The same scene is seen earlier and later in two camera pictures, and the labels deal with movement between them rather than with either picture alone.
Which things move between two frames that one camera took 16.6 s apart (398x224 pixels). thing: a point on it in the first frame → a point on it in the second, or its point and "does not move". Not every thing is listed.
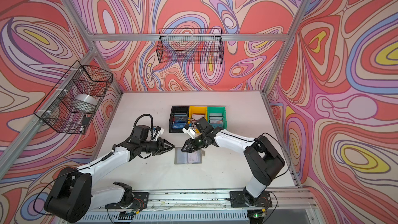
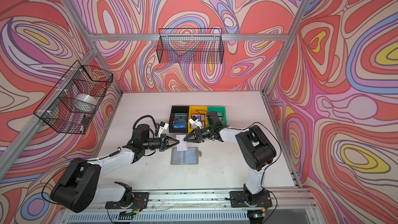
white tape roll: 85,102 does not move
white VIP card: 193,157 → 182,144
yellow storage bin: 197,110 does not move
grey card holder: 181,157 does not move
